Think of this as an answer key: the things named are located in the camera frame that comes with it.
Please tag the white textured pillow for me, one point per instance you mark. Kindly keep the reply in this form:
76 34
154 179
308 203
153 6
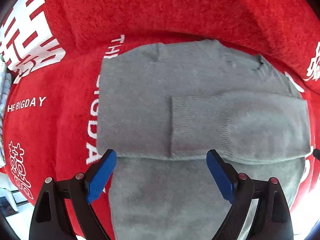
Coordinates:
5 86

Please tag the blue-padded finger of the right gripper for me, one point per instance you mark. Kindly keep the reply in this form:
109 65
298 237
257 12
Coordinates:
316 154

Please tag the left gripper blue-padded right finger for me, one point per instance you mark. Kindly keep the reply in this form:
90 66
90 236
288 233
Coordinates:
272 218

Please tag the red printed bed blanket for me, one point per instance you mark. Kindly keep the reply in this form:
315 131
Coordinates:
56 48

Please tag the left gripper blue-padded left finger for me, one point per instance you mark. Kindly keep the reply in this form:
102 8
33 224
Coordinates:
50 218

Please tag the grey knitted sweater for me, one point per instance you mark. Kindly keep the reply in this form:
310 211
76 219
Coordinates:
162 107

